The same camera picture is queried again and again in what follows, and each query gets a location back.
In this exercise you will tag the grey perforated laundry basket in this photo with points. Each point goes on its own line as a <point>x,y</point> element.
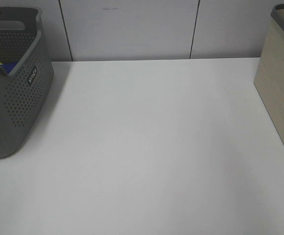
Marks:
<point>23,91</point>

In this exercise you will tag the beige storage bin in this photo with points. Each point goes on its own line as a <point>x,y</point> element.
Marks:
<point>269,78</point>

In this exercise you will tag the blue cloth in basket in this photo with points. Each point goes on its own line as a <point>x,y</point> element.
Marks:
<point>7,68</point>

